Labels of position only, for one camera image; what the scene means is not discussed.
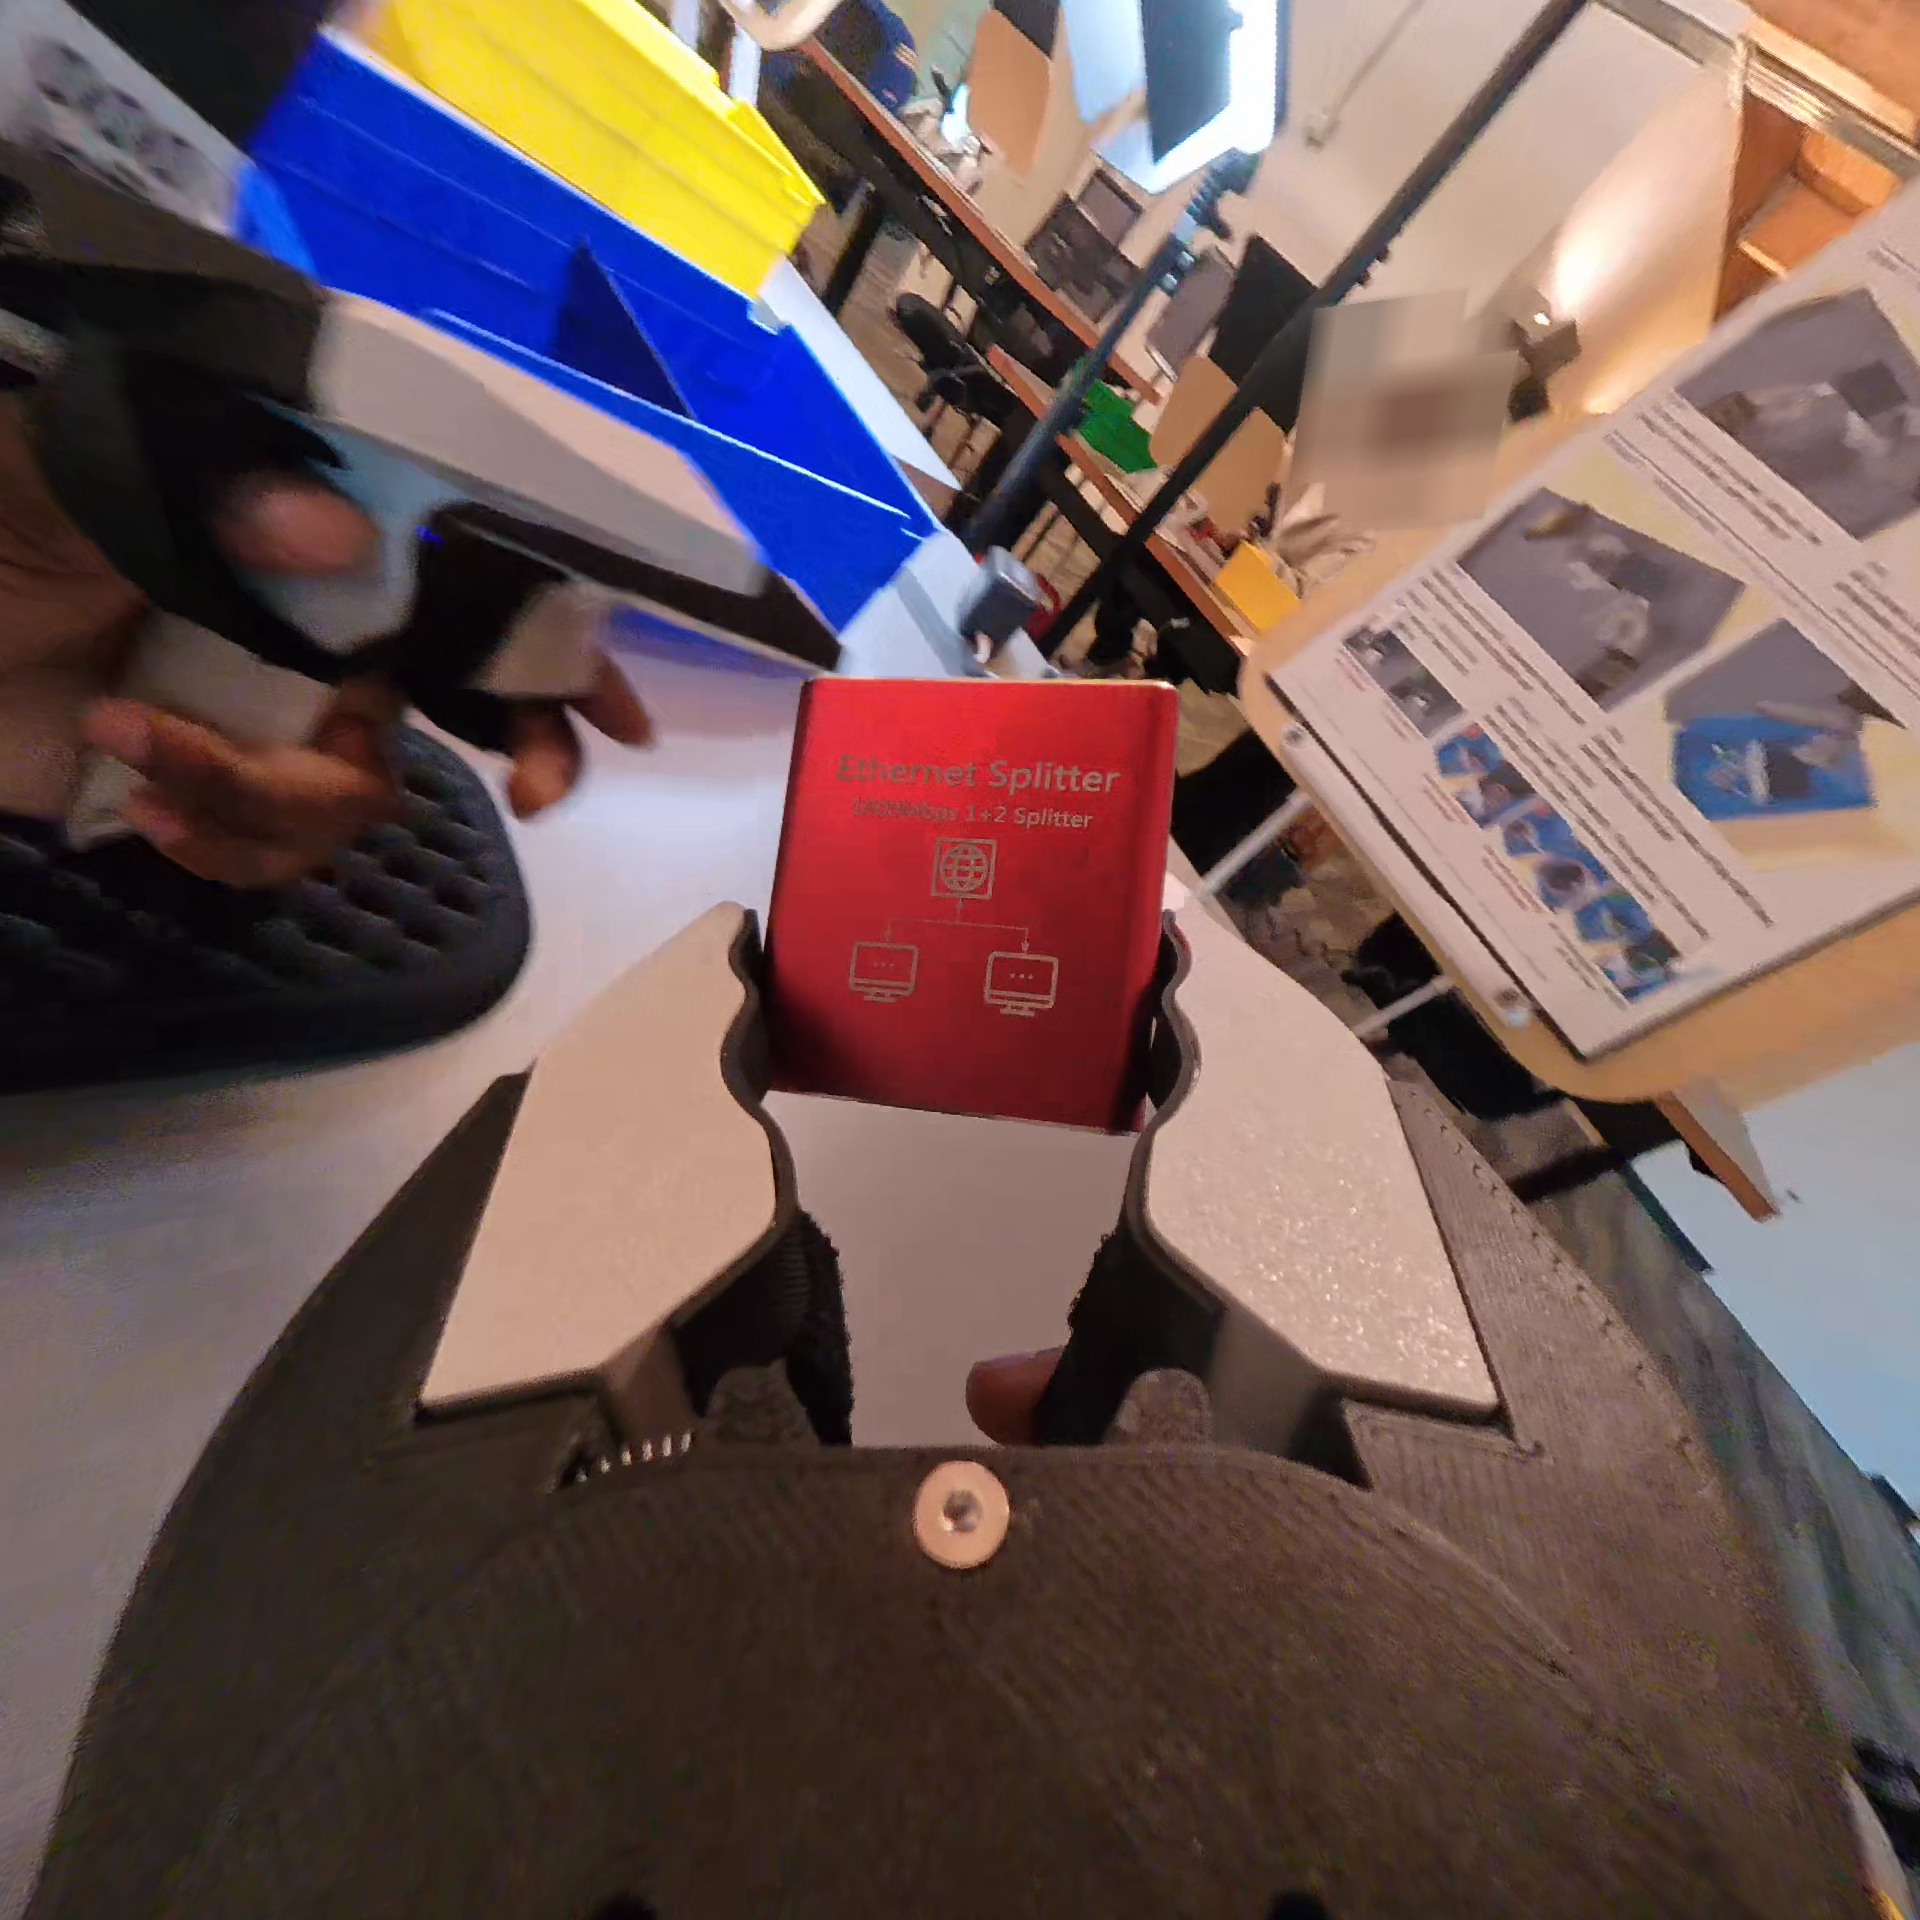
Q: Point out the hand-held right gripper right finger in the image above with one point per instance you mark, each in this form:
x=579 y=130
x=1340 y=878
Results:
x=1307 y=1200

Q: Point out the black light stand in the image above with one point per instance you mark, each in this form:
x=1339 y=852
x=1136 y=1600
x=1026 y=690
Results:
x=1050 y=435

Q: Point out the black monitor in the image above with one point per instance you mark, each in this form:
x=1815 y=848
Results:
x=1258 y=307

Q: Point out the black office chair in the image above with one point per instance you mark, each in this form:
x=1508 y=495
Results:
x=945 y=354

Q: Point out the overhead studio lamp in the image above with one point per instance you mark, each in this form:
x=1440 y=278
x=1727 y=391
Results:
x=1186 y=75

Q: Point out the yellow box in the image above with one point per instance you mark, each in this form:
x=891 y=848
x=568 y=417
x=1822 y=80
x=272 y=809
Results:
x=1257 y=587

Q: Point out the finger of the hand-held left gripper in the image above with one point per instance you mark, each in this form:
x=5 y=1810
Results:
x=496 y=435
x=554 y=637

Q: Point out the person's right hand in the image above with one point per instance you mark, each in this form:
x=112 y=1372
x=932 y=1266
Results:
x=1014 y=1394

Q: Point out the green storage bin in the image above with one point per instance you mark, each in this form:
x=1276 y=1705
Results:
x=1119 y=426

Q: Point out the instruction board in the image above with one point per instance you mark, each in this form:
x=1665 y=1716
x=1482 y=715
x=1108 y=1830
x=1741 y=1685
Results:
x=1650 y=674

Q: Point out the black pole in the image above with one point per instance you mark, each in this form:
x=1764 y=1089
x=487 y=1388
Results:
x=1351 y=270

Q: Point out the wooden office desk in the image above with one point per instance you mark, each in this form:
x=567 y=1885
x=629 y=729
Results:
x=976 y=210

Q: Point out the blue storage bin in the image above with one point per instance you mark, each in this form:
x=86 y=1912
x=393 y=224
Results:
x=780 y=509

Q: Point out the yellow storage bin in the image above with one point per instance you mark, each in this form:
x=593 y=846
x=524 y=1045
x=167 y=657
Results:
x=600 y=90

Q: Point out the black bin divider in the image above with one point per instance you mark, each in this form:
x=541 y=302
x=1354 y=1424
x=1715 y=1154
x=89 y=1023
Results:
x=616 y=346

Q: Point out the grey charger box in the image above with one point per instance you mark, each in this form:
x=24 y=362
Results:
x=1003 y=594

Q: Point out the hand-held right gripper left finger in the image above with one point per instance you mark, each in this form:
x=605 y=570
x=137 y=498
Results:
x=616 y=1185

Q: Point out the black dimpled wrist pad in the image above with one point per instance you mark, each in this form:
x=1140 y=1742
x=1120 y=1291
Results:
x=377 y=930

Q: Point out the red ethernet splitter box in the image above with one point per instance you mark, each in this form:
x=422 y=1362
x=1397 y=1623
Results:
x=959 y=930

